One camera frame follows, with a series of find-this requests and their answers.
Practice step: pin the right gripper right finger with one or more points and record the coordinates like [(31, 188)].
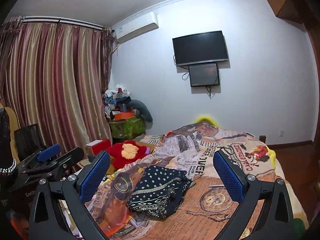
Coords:
[(275, 220)]

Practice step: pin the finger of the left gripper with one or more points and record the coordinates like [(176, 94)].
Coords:
[(40, 157), (55, 166)]

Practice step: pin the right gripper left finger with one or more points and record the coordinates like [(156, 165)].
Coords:
[(46, 217)]

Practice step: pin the navy patterned garment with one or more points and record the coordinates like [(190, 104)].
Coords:
[(159, 192)]

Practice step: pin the black chair back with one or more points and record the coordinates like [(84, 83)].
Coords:
[(28, 140)]

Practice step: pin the red and white box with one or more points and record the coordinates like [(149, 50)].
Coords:
[(95, 147)]

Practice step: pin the red plush toy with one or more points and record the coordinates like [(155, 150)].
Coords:
[(126, 152)]

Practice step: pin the green covered side table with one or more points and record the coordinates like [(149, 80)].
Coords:
[(128, 128)]

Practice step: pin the striped pink curtain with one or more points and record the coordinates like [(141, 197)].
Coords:
[(55, 75)]

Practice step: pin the orange box on table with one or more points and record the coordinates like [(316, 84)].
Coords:
[(123, 116)]

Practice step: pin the pile of clutter on table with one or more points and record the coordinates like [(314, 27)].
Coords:
[(116, 101)]

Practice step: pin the grey plush pillow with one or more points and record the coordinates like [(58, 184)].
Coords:
[(140, 110)]

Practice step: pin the printed newspaper-pattern bedspread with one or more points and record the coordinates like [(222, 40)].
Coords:
[(206, 207)]

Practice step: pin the yellow blanket under bedspread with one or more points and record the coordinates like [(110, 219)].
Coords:
[(260, 153)]

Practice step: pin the white air conditioner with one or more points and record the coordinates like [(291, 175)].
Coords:
[(139, 26)]

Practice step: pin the wooden bed post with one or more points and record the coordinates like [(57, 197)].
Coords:
[(262, 138)]

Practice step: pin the small black wall monitor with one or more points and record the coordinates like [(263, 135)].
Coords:
[(203, 75)]

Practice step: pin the large black wall television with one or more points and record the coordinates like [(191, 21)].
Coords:
[(200, 48)]

